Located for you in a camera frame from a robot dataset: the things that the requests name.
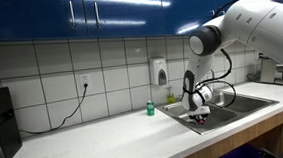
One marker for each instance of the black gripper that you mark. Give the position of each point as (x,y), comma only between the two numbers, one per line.
(194,118)

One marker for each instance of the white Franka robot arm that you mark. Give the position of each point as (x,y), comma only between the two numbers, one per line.
(254,24)

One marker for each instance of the stainless steel double sink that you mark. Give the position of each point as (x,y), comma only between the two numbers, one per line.
(243,103)

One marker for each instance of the yellow dish soap bottle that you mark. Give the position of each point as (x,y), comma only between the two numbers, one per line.
(171,98)

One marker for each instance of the blue bin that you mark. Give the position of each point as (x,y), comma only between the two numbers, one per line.
(237,156)

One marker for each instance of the green soda can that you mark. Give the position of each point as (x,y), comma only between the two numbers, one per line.
(150,108)

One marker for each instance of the silver espresso machine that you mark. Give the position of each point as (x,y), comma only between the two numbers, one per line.
(269,71)

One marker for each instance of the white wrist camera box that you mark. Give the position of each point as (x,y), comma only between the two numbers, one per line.
(199,111)

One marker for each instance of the white wall soap dispenser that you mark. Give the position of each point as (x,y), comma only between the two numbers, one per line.
(157,71)

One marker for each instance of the white wall outlet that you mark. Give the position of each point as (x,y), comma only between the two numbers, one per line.
(85,81)

